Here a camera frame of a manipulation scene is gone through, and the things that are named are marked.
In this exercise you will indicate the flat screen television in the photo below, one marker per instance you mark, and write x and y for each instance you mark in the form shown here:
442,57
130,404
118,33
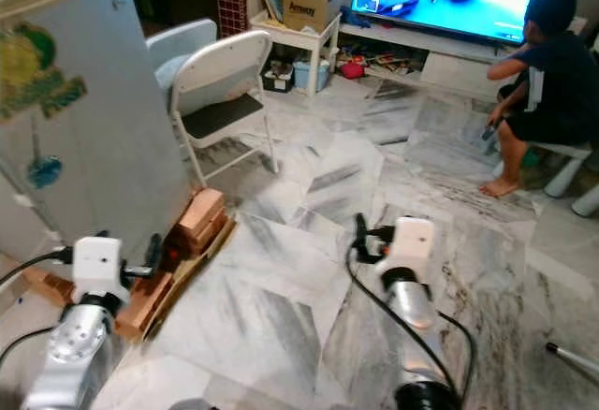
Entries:
477,7

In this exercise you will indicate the red bowl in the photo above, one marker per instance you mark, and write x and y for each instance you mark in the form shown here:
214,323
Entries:
353,68

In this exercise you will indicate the blue storage bin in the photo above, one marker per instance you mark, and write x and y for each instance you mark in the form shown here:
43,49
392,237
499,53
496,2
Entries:
311,73

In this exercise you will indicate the black storage basket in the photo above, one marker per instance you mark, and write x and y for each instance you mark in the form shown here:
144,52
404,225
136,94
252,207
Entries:
279,77

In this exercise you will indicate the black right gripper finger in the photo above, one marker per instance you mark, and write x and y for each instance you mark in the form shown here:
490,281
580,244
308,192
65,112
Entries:
361,234

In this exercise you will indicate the white side table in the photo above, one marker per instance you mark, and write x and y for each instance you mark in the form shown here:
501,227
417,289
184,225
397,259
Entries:
314,43

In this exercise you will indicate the brown cardboard box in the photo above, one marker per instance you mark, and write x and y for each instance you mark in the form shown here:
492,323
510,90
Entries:
307,7

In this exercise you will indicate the white folding chair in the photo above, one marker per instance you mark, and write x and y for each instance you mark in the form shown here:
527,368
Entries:
225,59

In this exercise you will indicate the child in dark clothes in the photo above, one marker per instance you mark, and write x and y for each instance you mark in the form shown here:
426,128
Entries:
562,82

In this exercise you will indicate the white fridge door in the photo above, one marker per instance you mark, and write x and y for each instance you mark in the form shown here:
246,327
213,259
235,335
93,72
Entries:
122,148

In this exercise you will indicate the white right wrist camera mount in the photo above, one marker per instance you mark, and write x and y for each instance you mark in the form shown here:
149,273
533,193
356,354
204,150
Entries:
412,240

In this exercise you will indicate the wooden pallet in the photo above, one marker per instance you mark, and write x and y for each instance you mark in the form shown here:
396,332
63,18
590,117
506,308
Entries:
198,270

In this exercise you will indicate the white TV bench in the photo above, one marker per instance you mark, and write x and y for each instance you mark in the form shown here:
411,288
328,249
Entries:
449,71

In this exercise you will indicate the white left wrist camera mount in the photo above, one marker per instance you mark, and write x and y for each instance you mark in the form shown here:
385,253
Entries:
98,262

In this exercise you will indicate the grey metal rod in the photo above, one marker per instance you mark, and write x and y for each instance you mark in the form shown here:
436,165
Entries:
571,359

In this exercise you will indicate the blue fridge magnet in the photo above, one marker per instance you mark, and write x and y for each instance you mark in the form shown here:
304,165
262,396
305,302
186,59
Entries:
44,172

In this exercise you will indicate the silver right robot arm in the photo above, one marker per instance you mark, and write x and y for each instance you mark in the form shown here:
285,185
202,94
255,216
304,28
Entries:
412,326

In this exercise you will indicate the yellow green fridge magnet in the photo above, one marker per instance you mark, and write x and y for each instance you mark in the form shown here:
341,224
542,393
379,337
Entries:
37,73

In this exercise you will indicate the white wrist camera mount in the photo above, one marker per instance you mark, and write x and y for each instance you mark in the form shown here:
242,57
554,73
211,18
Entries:
412,240
98,262

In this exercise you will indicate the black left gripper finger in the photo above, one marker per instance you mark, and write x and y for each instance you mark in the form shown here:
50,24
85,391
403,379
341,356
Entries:
155,251

